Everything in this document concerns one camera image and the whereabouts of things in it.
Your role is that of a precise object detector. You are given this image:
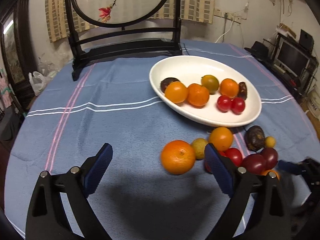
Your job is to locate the dark red plum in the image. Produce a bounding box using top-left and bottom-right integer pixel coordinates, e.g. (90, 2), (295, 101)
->
(260, 148), (278, 170)

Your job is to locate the small orange mandarin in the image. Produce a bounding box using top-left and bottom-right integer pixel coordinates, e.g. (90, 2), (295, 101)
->
(219, 79), (239, 98)

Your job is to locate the white plastic bag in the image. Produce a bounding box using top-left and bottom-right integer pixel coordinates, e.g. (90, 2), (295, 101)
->
(28, 71), (53, 96)

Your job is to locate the white oval plate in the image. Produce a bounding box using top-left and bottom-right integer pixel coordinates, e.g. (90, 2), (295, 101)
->
(149, 56), (262, 127)

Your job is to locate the wall power strip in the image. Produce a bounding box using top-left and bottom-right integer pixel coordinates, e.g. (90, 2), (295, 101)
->
(214, 8), (242, 24)

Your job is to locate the yellow green citrus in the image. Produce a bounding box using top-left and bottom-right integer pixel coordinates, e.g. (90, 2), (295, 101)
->
(191, 138), (208, 160)

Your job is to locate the dark passion fruit on cloth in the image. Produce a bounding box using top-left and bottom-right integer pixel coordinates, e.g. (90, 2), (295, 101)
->
(244, 125), (265, 152)

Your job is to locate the black framed embroidery screen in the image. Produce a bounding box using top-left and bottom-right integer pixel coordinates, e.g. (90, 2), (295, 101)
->
(65, 0), (182, 81)

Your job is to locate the large orange mandarin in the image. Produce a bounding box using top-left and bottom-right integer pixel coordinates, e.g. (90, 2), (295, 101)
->
(160, 140), (196, 175)

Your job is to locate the green orange citrus in plate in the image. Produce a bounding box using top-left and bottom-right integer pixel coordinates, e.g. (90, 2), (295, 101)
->
(201, 75), (220, 94)

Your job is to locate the black hat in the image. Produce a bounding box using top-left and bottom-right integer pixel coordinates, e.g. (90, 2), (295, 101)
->
(244, 41), (269, 60)

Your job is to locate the orange mandarin in plate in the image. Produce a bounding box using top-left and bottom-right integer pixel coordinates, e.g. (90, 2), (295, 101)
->
(187, 83), (210, 107)

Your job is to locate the red cherry tomato in plate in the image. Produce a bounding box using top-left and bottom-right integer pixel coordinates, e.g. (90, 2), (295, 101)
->
(216, 95), (232, 113)

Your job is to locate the dark computer monitor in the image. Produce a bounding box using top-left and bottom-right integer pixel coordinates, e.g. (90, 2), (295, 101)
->
(275, 38), (310, 77)

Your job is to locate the white power cable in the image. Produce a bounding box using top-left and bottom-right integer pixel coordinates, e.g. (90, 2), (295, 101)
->
(214, 17), (235, 43)

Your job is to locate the blue striped tablecloth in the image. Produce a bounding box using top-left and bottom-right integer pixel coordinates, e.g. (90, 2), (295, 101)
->
(3, 39), (320, 239)

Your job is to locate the cardboard box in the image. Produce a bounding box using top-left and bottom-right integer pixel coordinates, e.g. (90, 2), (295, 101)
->
(307, 89), (320, 120)

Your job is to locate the beige checkered curtain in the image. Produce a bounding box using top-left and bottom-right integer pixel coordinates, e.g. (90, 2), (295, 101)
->
(44, 0), (215, 43)

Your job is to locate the dark passion fruit in plate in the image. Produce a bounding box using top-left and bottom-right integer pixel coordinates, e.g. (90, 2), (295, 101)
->
(160, 77), (179, 93)

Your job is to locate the dark framed painting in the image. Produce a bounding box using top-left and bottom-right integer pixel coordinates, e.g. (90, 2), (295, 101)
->
(1, 8), (37, 103)

